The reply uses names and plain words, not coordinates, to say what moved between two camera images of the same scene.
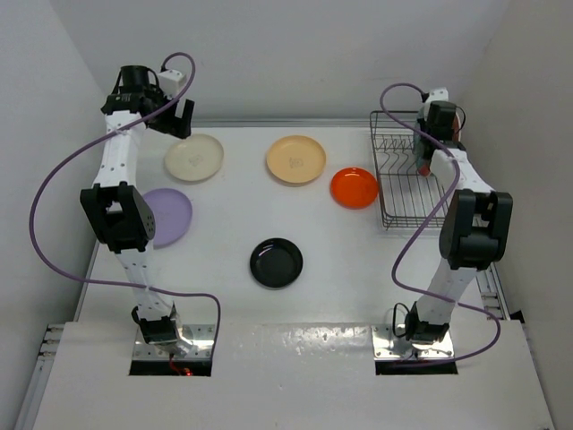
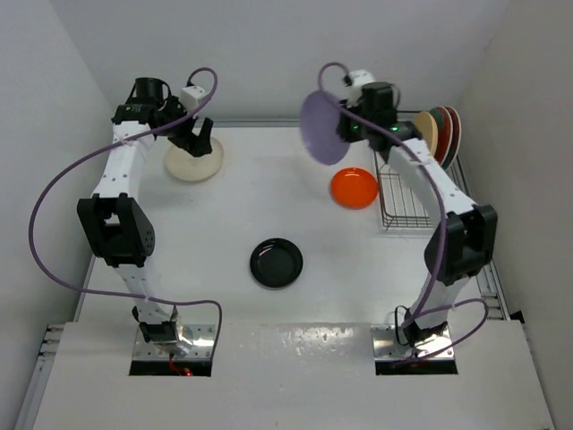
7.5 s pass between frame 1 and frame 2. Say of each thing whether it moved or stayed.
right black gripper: moved
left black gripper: moved
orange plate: stayed
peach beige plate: moved
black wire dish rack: stayed
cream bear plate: stayed
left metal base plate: stayed
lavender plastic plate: moved
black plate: stayed
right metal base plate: stayed
